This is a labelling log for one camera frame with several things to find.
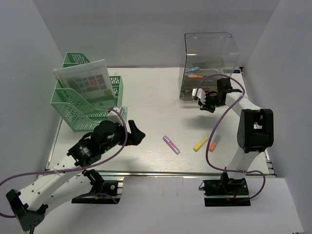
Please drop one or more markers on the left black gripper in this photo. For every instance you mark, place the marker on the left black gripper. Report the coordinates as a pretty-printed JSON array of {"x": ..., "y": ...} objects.
[{"x": 136, "y": 136}]

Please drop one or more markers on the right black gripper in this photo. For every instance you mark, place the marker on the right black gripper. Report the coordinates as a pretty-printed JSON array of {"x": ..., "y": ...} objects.
[{"x": 205, "y": 106}]

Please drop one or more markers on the blue highlighter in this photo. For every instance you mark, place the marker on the blue highlighter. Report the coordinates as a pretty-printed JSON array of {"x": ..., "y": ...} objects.
[{"x": 193, "y": 69}]

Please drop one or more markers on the document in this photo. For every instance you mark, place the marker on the document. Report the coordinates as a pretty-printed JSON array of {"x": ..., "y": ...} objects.
[{"x": 90, "y": 80}]

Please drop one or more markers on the purple highlighter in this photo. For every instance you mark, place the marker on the purple highlighter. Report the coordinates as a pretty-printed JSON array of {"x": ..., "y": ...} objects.
[{"x": 172, "y": 146}]

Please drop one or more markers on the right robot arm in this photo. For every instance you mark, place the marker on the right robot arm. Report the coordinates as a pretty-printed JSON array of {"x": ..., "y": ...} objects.
[{"x": 255, "y": 131}]

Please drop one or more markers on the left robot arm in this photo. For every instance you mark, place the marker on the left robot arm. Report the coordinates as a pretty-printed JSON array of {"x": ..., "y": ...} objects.
[{"x": 70, "y": 177}]

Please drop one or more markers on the green file organizer rack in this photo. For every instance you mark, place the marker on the green file organizer rack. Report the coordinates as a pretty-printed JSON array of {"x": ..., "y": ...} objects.
[{"x": 77, "y": 112}]

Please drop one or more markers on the orange highlighter white cap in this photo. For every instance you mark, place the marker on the orange highlighter white cap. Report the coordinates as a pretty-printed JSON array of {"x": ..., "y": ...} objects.
[{"x": 214, "y": 143}]

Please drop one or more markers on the clear acrylic drawer unit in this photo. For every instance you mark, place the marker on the clear acrylic drawer unit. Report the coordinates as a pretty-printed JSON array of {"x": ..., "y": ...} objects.
[{"x": 213, "y": 52}]

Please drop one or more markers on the yellow highlighter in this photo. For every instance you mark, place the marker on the yellow highlighter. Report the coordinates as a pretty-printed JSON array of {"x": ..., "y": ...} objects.
[{"x": 199, "y": 145}]

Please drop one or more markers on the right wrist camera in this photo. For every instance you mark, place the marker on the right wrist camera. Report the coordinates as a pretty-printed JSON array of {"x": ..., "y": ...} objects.
[{"x": 199, "y": 95}]

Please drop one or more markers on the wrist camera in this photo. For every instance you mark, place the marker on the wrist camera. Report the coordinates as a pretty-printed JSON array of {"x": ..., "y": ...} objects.
[
  {"x": 117, "y": 114},
  {"x": 199, "y": 95}
]

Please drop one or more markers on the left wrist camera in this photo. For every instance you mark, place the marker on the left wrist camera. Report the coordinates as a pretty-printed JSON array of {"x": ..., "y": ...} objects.
[{"x": 117, "y": 114}]

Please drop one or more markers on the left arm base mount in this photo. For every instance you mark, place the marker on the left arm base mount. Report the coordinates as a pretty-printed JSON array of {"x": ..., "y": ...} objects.
[{"x": 110, "y": 194}]

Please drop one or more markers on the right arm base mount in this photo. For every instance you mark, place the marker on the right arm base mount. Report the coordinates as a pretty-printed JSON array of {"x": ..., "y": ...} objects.
[{"x": 233, "y": 193}]

